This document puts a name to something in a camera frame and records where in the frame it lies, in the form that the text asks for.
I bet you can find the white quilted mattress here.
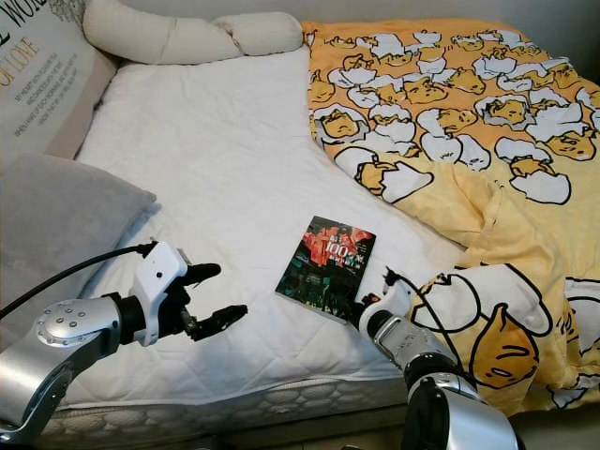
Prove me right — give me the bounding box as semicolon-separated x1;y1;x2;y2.
47;47;460;442

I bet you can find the cream bolster pillow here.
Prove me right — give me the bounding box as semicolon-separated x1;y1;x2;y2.
82;0;305;67

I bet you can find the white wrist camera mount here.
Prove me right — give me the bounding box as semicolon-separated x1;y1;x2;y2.
375;279;418;324
131;241;190;346

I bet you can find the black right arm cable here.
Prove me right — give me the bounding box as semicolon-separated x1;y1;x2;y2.
382;267;470;376

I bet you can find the beige printed headboard cushion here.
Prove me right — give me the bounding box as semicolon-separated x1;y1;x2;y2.
0;0;118;184

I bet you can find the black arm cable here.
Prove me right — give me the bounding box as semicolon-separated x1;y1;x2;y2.
0;242;156;318
382;267;470;376

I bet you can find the dark red cover book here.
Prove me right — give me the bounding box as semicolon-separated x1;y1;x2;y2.
275;216;377;325

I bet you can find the grey pillow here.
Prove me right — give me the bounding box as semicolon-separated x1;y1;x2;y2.
0;153;157;371

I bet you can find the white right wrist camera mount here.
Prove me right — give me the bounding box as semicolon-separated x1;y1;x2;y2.
375;279;418;324

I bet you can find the yellow egg print duvet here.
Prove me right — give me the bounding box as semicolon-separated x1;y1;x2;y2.
302;19;600;418

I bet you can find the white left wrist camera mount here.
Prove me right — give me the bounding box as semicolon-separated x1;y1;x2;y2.
131;241;190;346

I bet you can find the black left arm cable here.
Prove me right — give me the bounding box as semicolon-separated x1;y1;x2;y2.
0;242;156;318

